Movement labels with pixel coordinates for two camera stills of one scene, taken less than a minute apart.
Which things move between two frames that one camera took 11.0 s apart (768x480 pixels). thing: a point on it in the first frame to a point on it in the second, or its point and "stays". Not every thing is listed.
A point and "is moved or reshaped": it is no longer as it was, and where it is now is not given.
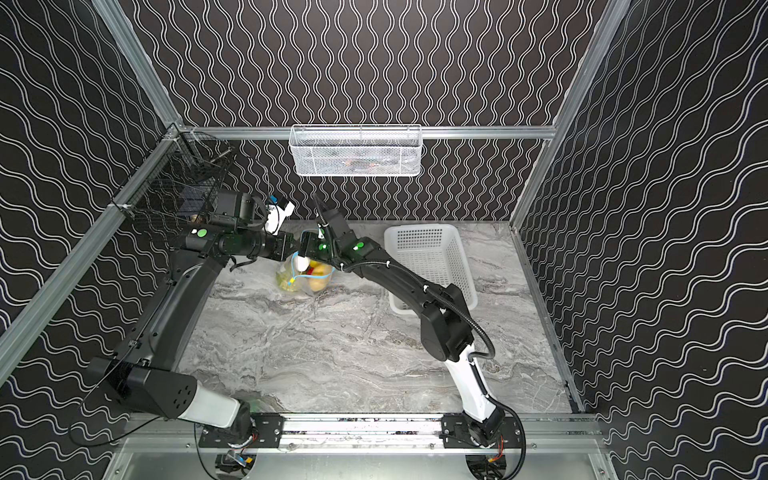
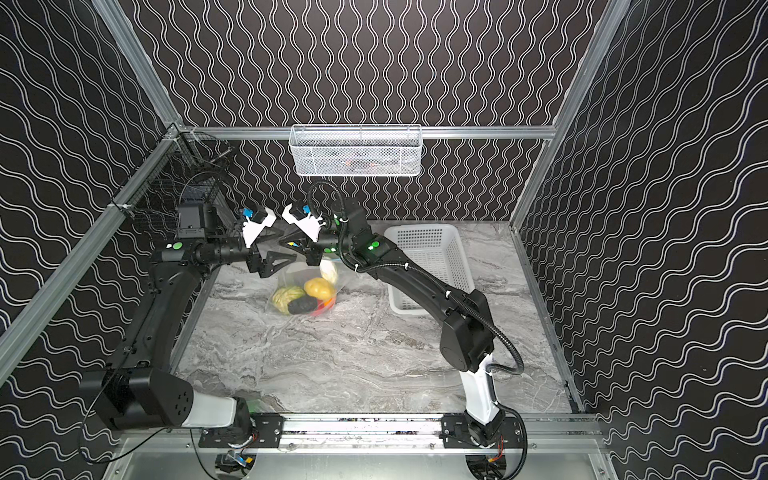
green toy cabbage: [286, 281] to [282, 296]
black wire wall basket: [170, 192] stays
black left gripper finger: [284, 245] to [275, 261]
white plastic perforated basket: [435, 250] stays
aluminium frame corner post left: [136, 56] stays
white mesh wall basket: [356, 150] stays
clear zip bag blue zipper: [315, 278] is moved or reshaped
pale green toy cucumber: [302, 263] to [328, 270]
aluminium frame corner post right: [614, 13] stays
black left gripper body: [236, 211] to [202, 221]
